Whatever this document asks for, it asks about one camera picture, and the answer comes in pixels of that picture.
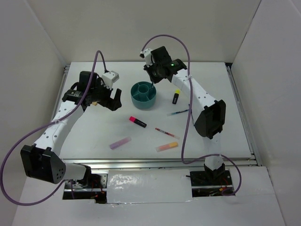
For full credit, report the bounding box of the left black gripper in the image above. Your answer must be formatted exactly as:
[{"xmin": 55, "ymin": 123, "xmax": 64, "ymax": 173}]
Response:
[{"xmin": 90, "ymin": 78, "xmax": 122, "ymax": 111}]

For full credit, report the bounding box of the black yellow highlighter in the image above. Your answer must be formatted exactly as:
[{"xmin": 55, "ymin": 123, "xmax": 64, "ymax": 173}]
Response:
[{"xmin": 172, "ymin": 89, "xmax": 181, "ymax": 105}]

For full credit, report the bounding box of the purple pink highlighter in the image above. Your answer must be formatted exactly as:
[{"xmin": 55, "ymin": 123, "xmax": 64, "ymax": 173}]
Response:
[{"xmin": 109, "ymin": 137, "xmax": 132, "ymax": 150}]

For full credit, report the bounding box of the blue clear pen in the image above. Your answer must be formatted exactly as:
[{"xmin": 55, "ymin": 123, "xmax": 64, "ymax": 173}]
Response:
[{"xmin": 167, "ymin": 109, "xmax": 189, "ymax": 116}]

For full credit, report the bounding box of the red patterned pen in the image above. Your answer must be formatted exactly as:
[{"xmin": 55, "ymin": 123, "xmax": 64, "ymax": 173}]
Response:
[{"xmin": 155, "ymin": 128, "xmax": 180, "ymax": 139}]

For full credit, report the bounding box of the orange highlighter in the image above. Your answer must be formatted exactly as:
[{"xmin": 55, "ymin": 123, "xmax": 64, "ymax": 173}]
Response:
[{"xmin": 156, "ymin": 142, "xmax": 178, "ymax": 152}]

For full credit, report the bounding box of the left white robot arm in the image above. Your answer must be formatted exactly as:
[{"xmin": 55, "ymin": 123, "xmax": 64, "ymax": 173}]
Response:
[{"xmin": 21, "ymin": 71, "xmax": 122, "ymax": 188}]

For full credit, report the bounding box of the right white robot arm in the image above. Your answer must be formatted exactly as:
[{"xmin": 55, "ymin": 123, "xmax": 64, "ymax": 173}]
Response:
[{"xmin": 140, "ymin": 46, "xmax": 226, "ymax": 185}]

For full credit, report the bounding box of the black pink highlighter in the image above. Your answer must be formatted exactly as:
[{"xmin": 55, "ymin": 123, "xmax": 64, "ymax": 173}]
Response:
[{"xmin": 129, "ymin": 116, "xmax": 147, "ymax": 128}]

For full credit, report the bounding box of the teal round organizer container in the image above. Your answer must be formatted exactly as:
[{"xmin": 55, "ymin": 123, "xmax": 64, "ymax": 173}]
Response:
[{"xmin": 130, "ymin": 81, "xmax": 157, "ymax": 110}]

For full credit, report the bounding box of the white foil cover plate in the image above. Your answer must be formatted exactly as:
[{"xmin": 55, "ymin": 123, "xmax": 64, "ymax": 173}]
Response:
[{"xmin": 107, "ymin": 169, "xmax": 193, "ymax": 204}]

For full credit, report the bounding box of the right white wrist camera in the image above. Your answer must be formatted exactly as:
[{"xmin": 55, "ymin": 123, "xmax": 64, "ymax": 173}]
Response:
[{"xmin": 140, "ymin": 48, "xmax": 153, "ymax": 67}]

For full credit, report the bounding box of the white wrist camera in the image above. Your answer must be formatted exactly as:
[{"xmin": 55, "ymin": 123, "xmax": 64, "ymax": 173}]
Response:
[
  {"xmin": 102, "ymin": 71, "xmax": 119, "ymax": 89},
  {"xmin": 140, "ymin": 48, "xmax": 153, "ymax": 67}
]

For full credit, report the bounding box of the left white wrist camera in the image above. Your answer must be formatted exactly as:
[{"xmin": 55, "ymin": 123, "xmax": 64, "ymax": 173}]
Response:
[{"xmin": 102, "ymin": 71, "xmax": 119, "ymax": 89}]

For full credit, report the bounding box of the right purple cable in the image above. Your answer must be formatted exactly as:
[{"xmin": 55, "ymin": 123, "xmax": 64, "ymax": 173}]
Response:
[{"xmin": 140, "ymin": 34, "xmax": 243, "ymax": 196}]

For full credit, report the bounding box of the purple cable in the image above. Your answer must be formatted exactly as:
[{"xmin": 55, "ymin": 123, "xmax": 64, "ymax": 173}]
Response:
[
  {"xmin": 0, "ymin": 50, "xmax": 109, "ymax": 206},
  {"xmin": 140, "ymin": 34, "xmax": 243, "ymax": 196}
]

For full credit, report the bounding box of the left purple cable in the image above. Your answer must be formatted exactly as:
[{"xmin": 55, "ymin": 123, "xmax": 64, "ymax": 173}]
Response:
[{"xmin": 0, "ymin": 50, "xmax": 109, "ymax": 206}]

